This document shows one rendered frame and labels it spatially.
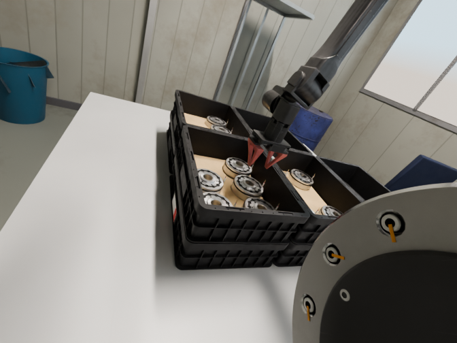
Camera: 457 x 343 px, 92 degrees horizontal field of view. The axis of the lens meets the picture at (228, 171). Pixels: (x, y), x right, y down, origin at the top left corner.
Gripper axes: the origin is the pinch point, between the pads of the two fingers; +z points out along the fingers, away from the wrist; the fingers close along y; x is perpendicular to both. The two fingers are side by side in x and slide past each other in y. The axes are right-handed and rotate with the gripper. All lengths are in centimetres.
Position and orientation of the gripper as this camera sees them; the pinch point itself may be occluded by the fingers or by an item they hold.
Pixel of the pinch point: (258, 164)
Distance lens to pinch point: 66.8
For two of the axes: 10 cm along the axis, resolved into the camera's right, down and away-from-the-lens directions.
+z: -3.6, 8.0, 4.8
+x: 3.2, 5.9, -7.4
